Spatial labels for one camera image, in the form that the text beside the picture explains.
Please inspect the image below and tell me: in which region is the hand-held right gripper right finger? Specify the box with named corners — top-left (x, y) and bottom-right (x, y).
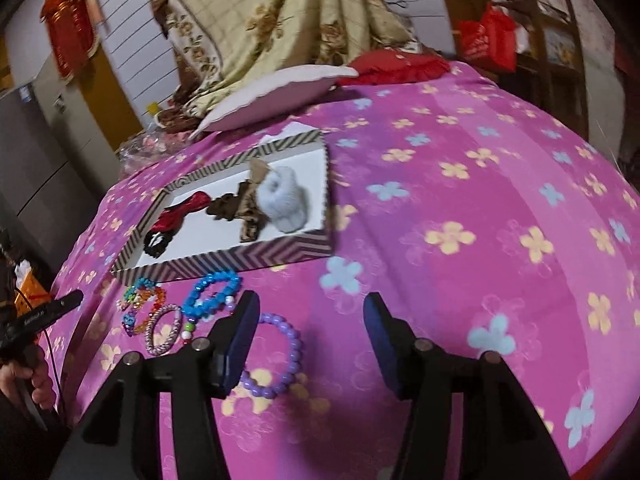
top-left (362, 292), bottom-right (572, 480)

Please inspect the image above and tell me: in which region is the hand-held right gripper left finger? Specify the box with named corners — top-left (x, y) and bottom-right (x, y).
top-left (48, 290), bottom-right (261, 480)

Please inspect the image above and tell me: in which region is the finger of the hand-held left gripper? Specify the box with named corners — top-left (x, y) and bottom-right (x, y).
top-left (46, 289), bottom-right (85, 318)

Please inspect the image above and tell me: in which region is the purple bead bracelet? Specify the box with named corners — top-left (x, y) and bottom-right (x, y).
top-left (238, 312), bottom-right (304, 401)

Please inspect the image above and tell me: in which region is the striped cardboard box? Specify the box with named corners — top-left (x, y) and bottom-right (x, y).
top-left (109, 129), bottom-right (334, 287)

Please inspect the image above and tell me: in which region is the person's left hand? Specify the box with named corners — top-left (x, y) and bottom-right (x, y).
top-left (0, 347), bottom-right (55, 412)

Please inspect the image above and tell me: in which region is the orange box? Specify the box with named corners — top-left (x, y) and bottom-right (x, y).
top-left (12, 259), bottom-right (52, 319)

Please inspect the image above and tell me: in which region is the black and white hair clip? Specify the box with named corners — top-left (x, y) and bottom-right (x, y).
top-left (143, 230), bottom-right (174, 260)

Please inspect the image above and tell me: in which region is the pink flowered bed sheet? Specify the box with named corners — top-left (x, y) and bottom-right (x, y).
top-left (50, 60), bottom-right (640, 480)

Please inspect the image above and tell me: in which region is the brown hair bow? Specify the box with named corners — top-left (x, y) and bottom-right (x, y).
top-left (207, 180), bottom-right (267, 244)

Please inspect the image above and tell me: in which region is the red hair bow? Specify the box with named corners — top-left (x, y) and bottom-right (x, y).
top-left (149, 190), bottom-right (211, 234)

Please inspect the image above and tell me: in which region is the grey cabinet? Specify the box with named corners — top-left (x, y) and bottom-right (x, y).
top-left (0, 52), bottom-right (122, 273)

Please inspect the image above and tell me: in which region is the grey fluffy scrunchie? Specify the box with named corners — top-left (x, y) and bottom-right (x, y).
top-left (257, 165), bottom-right (312, 234)

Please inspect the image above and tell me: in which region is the clear plastic bag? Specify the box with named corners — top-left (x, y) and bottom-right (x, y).
top-left (117, 129), bottom-right (197, 182)

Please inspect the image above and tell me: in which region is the pink pillow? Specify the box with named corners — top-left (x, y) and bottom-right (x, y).
top-left (188, 64), bottom-right (360, 141)

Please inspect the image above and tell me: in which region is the red hanging decoration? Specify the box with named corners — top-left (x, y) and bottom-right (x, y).
top-left (40, 0), bottom-right (102, 82)

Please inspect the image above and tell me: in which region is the red pillow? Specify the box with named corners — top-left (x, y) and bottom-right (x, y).
top-left (334, 51), bottom-right (451, 89)

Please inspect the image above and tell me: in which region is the wooden chair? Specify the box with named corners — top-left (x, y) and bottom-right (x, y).
top-left (492, 0), bottom-right (592, 142)

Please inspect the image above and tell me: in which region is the red paper bag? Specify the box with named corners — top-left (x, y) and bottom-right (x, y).
top-left (457, 2), bottom-right (519, 74)

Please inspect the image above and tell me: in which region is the beige floral quilt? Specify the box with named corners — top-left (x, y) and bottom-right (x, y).
top-left (149, 0), bottom-right (427, 135)

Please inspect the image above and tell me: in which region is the white mixed bead bracelet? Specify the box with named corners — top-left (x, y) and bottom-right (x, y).
top-left (179, 296), bottom-right (237, 347)

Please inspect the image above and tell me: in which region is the blue bead bracelet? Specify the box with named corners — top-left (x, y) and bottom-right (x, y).
top-left (181, 268), bottom-right (242, 322)

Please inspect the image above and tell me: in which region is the multicolour bead bracelet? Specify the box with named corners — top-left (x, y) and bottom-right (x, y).
top-left (117, 276), bottom-right (167, 337)

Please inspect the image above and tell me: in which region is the pink rhinestone bracelet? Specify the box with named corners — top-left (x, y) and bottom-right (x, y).
top-left (144, 303), bottom-right (184, 357)

